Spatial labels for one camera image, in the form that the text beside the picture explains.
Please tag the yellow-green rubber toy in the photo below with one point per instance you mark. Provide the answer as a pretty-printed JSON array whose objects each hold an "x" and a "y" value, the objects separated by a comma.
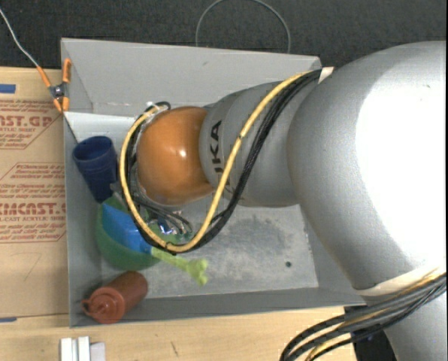
[{"x": 188, "y": 267}]

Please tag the blue flat scoop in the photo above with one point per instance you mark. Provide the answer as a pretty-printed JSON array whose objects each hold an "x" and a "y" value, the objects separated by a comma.
[{"x": 120, "y": 226}]

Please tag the green plastic bowl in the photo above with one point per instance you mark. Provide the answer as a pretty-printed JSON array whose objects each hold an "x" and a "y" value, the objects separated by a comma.
[{"x": 115, "y": 252}]

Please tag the red-brown plastic bottle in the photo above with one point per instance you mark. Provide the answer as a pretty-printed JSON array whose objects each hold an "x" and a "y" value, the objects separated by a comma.
[{"x": 118, "y": 295}]

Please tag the grey metal bin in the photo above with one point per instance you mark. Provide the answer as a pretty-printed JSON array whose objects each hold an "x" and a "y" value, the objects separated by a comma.
[{"x": 254, "y": 246}]

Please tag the dark blue plastic cup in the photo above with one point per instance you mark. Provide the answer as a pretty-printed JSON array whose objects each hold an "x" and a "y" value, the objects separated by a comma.
[{"x": 96, "y": 160}]

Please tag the brown cardboard board red print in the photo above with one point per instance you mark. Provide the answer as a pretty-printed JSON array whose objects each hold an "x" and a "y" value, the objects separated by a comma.
[{"x": 25, "y": 276}]

